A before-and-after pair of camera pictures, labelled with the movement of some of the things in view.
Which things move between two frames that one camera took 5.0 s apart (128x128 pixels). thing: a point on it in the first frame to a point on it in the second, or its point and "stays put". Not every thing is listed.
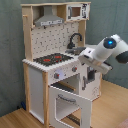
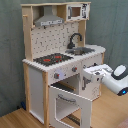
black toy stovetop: [52, 59] stays put
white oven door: [83, 104] stays put
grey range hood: [48, 18] stays put
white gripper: [89, 57] to [97, 71]
